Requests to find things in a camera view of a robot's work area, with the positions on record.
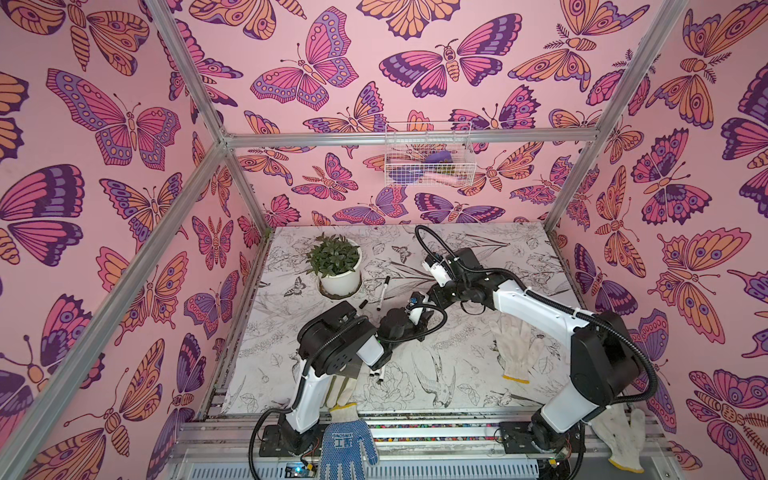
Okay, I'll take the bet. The green potted plant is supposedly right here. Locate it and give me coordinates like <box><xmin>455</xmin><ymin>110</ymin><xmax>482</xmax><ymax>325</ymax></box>
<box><xmin>306</xmin><ymin>234</ymin><xmax>362</xmax><ymax>278</ymax></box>

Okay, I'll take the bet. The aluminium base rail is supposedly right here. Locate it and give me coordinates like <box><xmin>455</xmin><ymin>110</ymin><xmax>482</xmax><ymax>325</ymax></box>
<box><xmin>167</xmin><ymin>404</ymin><xmax>673</xmax><ymax>480</ymax></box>

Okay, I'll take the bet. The blue dotted glove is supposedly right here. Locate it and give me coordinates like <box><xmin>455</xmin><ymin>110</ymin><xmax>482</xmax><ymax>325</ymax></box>
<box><xmin>316</xmin><ymin>403</ymin><xmax>379</xmax><ymax>480</ymax></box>

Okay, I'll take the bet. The white plant pot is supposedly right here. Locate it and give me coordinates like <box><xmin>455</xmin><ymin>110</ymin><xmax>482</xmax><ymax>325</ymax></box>
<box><xmin>319</xmin><ymin>252</ymin><xmax>363</xmax><ymax>283</ymax></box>

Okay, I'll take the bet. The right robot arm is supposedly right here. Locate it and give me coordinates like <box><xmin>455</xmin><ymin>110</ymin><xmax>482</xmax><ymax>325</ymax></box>
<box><xmin>410</xmin><ymin>225</ymin><xmax>659</xmax><ymax>452</ymax></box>

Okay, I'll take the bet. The white knit glove right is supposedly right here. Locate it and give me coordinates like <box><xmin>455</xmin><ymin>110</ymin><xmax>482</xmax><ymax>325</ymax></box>
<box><xmin>589</xmin><ymin>404</ymin><xmax>646</xmax><ymax>474</ymax></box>

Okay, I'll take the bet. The wire wall basket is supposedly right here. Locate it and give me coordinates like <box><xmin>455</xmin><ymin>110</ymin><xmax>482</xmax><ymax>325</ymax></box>
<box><xmin>382</xmin><ymin>128</ymin><xmax>477</xmax><ymax>189</ymax></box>

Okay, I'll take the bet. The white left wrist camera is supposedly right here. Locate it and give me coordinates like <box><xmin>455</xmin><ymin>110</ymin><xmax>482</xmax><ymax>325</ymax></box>
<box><xmin>406</xmin><ymin>291</ymin><xmax>432</xmax><ymax>326</ymax></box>

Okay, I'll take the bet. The grey white work glove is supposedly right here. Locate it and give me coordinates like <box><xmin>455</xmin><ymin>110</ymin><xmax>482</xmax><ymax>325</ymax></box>
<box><xmin>325</xmin><ymin>364</ymin><xmax>362</xmax><ymax>410</ymax></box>

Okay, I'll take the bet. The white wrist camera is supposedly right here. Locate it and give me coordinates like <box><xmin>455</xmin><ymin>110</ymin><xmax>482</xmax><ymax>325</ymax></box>
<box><xmin>406</xmin><ymin>291</ymin><xmax>432</xmax><ymax>326</ymax></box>
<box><xmin>422</xmin><ymin>254</ymin><xmax>455</xmax><ymax>287</ymax></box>

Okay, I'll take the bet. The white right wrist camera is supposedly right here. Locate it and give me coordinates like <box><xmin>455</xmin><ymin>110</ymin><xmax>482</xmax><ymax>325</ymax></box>
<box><xmin>422</xmin><ymin>254</ymin><xmax>455</xmax><ymax>287</ymax></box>

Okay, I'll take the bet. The white knit glove on table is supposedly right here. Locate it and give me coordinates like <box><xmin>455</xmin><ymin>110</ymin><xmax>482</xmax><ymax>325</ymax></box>
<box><xmin>492</xmin><ymin>316</ymin><xmax>544</xmax><ymax>384</ymax></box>

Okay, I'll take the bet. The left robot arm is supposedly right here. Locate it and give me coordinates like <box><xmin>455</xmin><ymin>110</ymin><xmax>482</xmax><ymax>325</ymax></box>
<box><xmin>247</xmin><ymin>297</ymin><xmax>448</xmax><ymax>479</ymax></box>

